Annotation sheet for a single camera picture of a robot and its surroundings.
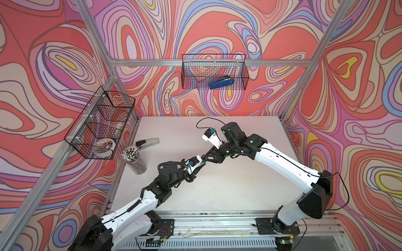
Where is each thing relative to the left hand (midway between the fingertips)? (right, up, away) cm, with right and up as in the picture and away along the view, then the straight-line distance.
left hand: (203, 161), depth 74 cm
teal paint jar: (-1, +2, -5) cm, 5 cm away
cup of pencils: (-37, +3, +4) cm, 37 cm away
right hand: (+2, +1, -2) cm, 3 cm away
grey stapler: (-40, +6, +25) cm, 48 cm away
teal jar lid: (0, 0, -3) cm, 3 cm away
